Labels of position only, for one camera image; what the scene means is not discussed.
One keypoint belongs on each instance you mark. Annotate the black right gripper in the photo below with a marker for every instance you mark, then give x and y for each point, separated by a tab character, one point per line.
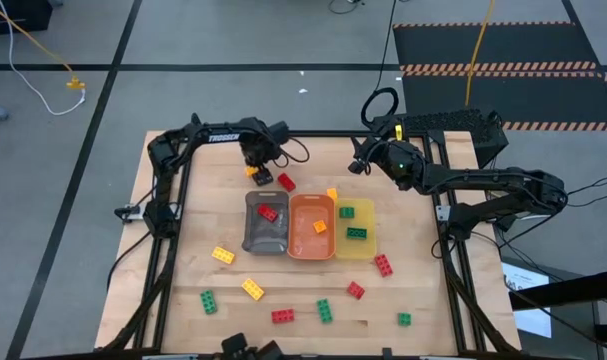
400	167

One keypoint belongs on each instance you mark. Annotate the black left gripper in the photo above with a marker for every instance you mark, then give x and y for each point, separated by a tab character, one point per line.
263	145

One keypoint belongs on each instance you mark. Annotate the long yellow toy brick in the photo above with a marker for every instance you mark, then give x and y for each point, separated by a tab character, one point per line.
252	171
223	255
253	289

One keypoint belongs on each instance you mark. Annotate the long red toy brick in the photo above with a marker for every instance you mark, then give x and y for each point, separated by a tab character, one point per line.
267	212
283	315
286	182
383	265

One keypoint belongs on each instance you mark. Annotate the small green toy brick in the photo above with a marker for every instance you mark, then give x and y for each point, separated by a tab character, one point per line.
404	319
346	212

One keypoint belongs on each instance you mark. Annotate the long green toy brick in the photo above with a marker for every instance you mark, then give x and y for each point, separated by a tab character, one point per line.
356	233
325	310
208	302

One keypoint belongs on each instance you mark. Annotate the small red toy brick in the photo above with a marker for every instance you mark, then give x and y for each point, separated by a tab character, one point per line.
355	290

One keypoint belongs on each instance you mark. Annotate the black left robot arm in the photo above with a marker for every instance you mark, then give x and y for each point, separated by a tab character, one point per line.
218	137

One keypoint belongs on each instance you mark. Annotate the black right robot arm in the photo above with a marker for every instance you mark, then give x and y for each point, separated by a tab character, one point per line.
483	177

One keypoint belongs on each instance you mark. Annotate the gray plastic bin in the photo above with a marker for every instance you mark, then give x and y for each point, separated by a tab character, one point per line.
263	240

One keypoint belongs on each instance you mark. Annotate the orange plastic bin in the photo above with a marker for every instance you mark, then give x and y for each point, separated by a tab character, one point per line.
303	245

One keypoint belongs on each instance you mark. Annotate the black perforated box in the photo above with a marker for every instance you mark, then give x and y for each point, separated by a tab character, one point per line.
443	121

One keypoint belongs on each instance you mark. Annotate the yellow plastic bin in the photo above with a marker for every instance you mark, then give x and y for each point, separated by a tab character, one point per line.
365	250

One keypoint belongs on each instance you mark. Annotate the silver mounting plate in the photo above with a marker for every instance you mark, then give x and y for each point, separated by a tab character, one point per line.
443	213

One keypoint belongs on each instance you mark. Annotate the black device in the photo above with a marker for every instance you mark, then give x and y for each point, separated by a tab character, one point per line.
235	345

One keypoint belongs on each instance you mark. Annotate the black hazard-striped floor mat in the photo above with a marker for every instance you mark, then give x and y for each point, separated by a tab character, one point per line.
533	45
533	97

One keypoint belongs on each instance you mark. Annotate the white sheet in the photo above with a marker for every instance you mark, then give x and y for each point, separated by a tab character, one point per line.
533	322

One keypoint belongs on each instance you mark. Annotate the black desk bar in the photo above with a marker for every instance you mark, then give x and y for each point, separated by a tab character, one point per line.
563	290

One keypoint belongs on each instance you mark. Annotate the black cabinet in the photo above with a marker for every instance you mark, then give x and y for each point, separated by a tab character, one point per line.
33	12

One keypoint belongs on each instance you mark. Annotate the black aluminium table frame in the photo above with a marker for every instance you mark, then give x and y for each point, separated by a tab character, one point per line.
333	133

